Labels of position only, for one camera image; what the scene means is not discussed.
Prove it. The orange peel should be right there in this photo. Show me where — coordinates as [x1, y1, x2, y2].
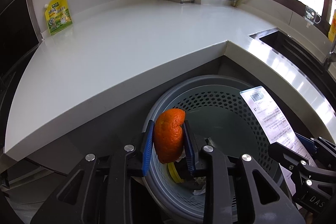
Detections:
[153, 109, 186, 164]

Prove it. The printed paper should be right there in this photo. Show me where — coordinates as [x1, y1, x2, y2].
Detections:
[193, 177, 206, 196]

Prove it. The grey perforated trash bin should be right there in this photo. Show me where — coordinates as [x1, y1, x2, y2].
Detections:
[145, 75, 284, 223]

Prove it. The black kitchen sink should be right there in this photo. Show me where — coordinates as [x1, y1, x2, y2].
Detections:
[250, 28, 335, 108]

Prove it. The clear suction holder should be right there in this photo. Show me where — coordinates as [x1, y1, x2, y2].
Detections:
[303, 6, 321, 25]

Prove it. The yellow seasoning pouch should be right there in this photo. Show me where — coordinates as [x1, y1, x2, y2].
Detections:
[45, 0, 72, 36]

